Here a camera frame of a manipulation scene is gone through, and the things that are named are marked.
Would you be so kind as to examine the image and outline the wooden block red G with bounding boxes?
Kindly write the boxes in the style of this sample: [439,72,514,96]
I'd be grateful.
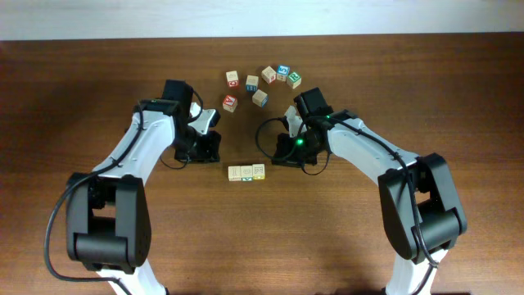
[225,70,239,89]

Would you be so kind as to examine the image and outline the wooden block yellow side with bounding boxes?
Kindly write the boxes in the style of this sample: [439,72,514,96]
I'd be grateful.
[252,164,265,180]

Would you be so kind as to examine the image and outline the wooden block red bottom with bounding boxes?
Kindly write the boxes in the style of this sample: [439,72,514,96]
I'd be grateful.
[228,166,242,181]

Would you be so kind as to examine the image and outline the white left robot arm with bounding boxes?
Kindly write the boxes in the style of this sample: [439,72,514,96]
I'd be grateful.
[66,79,221,294]

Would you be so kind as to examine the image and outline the wooden block green R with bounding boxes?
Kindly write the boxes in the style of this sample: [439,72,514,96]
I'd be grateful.
[286,71,302,89]

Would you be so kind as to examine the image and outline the plain wooden block blue side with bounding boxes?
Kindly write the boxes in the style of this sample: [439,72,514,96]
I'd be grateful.
[252,89,269,107]

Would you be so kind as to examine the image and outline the wooden block red print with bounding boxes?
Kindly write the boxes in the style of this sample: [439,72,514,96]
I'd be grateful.
[261,66,277,84]

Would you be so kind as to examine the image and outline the wooden block blue letters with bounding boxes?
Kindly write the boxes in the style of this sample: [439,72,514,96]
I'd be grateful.
[246,75,259,92]

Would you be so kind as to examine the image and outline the wooden block green V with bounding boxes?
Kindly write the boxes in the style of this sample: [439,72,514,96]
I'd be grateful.
[241,166,253,181]

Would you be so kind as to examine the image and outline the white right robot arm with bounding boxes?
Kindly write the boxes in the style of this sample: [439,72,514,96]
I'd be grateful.
[272,88,468,294]

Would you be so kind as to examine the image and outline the wooden block blue S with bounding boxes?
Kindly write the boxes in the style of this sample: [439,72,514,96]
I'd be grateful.
[276,65,290,82]

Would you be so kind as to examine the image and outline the wooden block red V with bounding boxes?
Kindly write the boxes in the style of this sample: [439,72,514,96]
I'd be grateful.
[222,95,238,112]

